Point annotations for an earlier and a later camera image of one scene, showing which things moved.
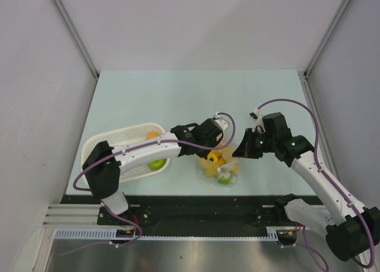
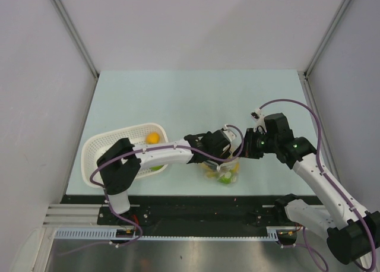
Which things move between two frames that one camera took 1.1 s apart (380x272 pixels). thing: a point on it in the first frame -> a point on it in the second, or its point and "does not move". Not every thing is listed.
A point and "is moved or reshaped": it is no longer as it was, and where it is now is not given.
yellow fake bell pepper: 217,158 is moved or reshaped
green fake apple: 157,164 does not move
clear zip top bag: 221,165 does not move
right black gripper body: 259,143 does not move
